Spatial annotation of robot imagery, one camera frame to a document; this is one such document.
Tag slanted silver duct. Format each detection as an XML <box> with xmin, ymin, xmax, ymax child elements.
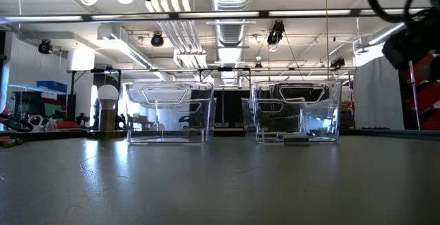
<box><xmin>357</xmin><ymin>21</ymin><xmax>406</xmax><ymax>49</ymax></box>

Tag black metal table frame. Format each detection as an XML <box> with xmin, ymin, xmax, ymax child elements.
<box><xmin>0</xmin><ymin>127</ymin><xmax>440</xmax><ymax>142</ymax></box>

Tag thin hanging cable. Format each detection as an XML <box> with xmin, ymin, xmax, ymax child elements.
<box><xmin>323</xmin><ymin>0</ymin><xmax>331</xmax><ymax>81</ymax></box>

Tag black ceiling spotlight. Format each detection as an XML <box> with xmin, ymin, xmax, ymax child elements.
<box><xmin>267</xmin><ymin>20</ymin><xmax>286</xmax><ymax>46</ymax></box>
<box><xmin>330</xmin><ymin>56</ymin><xmax>346</xmax><ymax>69</ymax></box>
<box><xmin>37</xmin><ymin>39</ymin><xmax>53</xmax><ymax>55</ymax></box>
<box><xmin>150</xmin><ymin>32</ymin><xmax>165</xmax><ymax>48</ymax></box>

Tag dark table mat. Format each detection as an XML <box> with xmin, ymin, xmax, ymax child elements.
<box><xmin>0</xmin><ymin>134</ymin><xmax>440</xmax><ymax>225</ymax></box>

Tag white curtain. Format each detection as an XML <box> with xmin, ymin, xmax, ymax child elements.
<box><xmin>353</xmin><ymin>55</ymin><xmax>406</xmax><ymax>131</ymax></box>

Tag flat red object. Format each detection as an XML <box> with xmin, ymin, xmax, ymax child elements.
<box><xmin>56</xmin><ymin>120</ymin><xmax>80</xmax><ymax>130</ymax></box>

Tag clear plastic bin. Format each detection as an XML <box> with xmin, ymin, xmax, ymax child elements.
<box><xmin>250</xmin><ymin>80</ymin><xmax>343</xmax><ymax>144</ymax></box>
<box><xmin>123</xmin><ymin>81</ymin><xmax>217</xmax><ymax>145</ymax></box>

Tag silver round weight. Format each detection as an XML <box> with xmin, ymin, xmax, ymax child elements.
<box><xmin>97</xmin><ymin>83</ymin><xmax>120</xmax><ymax>132</ymax></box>

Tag silver ribbed air duct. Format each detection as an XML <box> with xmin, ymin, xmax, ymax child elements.
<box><xmin>207</xmin><ymin>0</ymin><xmax>257</xmax><ymax>85</ymax></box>

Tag overhead light bar frame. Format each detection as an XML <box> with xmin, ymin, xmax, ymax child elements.
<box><xmin>0</xmin><ymin>8</ymin><xmax>440</xmax><ymax>25</ymax></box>

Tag red shelf rack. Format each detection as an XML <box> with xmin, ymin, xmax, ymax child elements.
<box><xmin>397</xmin><ymin>54</ymin><xmax>440</xmax><ymax>131</ymax></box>

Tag white rectangular air duct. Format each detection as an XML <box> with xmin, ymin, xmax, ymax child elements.
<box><xmin>96</xmin><ymin>24</ymin><xmax>154</xmax><ymax>70</ymax></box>

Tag white power strip cable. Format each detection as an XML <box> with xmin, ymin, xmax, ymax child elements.
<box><xmin>25</xmin><ymin>114</ymin><xmax>58</xmax><ymax>132</ymax></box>

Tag blue storage bin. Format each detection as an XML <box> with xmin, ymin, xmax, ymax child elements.
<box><xmin>36</xmin><ymin>80</ymin><xmax>69</xmax><ymax>94</ymax></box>

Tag white ceiling pipes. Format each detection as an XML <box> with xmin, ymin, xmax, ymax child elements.
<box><xmin>146</xmin><ymin>0</ymin><xmax>209</xmax><ymax>69</ymax></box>

